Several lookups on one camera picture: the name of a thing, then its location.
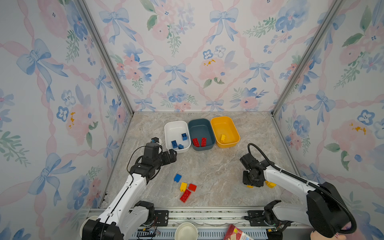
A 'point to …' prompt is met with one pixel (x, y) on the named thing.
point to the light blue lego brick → (177, 178)
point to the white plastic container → (177, 136)
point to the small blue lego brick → (180, 146)
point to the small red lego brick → (192, 187)
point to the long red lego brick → (185, 196)
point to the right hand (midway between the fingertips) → (247, 180)
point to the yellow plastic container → (225, 132)
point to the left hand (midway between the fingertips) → (170, 152)
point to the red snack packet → (233, 233)
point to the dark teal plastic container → (199, 128)
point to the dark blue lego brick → (174, 144)
